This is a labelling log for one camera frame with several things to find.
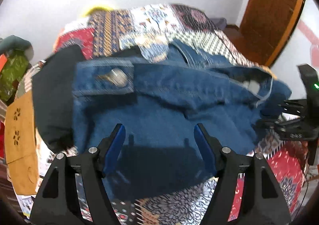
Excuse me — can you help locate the blue denim jacket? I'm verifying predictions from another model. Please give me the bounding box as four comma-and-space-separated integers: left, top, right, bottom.
72, 40, 291, 200

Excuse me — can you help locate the patchwork patterned quilt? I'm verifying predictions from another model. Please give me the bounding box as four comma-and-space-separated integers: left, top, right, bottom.
25, 4, 291, 224

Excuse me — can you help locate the white wardrobe sliding door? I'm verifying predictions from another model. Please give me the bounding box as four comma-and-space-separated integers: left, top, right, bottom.
271, 0, 319, 99

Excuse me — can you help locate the wooden lap desk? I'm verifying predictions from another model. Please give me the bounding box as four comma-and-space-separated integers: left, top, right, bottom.
4, 91, 39, 195

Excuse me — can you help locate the black folded garment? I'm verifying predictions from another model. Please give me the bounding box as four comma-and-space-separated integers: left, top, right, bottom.
32, 45, 85, 153

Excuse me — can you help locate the brown wooden door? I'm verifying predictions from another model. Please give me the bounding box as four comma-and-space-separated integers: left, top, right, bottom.
239, 0, 303, 66

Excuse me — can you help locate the grey blue backpack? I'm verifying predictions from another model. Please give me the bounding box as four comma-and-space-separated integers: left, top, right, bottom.
210, 18, 227, 31

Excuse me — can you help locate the orange box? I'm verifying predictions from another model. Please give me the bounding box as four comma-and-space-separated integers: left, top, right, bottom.
0, 54, 8, 72

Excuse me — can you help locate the grey green cushion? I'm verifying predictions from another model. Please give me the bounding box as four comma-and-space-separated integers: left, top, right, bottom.
1, 35, 34, 61

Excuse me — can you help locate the yellow curved headboard pad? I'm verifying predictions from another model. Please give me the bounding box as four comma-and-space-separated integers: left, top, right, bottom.
83, 6, 114, 17

